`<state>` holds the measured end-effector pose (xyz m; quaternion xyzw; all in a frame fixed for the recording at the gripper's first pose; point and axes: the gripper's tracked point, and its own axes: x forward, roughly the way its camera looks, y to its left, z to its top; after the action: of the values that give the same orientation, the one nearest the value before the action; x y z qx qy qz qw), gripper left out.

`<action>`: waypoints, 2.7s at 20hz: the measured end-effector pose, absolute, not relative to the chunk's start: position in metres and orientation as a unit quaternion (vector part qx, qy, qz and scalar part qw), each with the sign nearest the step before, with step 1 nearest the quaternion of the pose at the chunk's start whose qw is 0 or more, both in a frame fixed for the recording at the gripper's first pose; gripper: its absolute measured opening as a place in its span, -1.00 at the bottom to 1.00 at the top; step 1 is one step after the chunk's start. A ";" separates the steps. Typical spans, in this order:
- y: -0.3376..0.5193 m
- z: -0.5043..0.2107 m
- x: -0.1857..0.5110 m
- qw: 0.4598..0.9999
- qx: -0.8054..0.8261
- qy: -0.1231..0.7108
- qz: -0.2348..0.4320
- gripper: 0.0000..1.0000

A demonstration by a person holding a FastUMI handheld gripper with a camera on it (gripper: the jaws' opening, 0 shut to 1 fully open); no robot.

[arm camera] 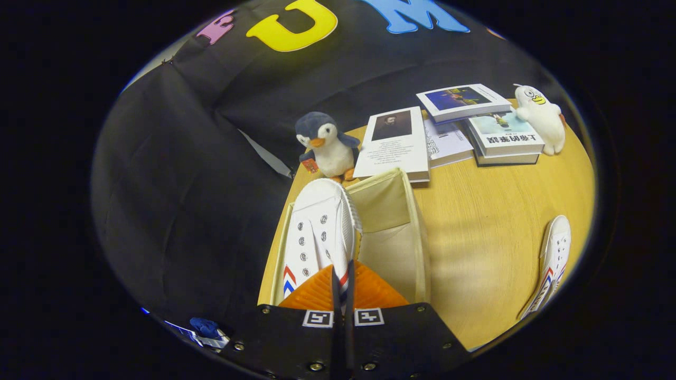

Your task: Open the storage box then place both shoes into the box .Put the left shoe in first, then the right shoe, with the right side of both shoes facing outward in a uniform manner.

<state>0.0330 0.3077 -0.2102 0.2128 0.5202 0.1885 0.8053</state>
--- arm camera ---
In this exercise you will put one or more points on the white duck plush toy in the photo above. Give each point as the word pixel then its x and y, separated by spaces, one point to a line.
pixel 541 119

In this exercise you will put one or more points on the grey penguin plush toy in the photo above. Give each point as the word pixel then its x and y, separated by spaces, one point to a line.
pixel 327 148

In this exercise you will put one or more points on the blue and white object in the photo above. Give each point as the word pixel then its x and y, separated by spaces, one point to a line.
pixel 206 328

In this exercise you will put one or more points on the book with portrait cover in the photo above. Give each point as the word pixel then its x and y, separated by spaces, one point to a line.
pixel 396 145

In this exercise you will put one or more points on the cream fabric storage box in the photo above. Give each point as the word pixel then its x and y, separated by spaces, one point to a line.
pixel 393 237

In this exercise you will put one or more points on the book with blue picture cover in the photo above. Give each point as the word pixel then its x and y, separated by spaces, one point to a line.
pixel 459 100

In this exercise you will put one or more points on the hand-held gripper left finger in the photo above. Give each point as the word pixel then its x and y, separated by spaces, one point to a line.
pixel 296 338

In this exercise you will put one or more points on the black backdrop cloth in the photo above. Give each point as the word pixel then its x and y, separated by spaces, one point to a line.
pixel 185 184

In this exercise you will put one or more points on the white text booklet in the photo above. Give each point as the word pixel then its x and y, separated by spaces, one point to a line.
pixel 446 142

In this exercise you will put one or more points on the white book with sea picture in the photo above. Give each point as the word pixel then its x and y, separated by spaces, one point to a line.
pixel 504 137

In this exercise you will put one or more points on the white canvas shoe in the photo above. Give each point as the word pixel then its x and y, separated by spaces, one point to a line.
pixel 319 227
pixel 552 258

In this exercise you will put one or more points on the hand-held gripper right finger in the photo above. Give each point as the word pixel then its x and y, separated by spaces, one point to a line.
pixel 391 338

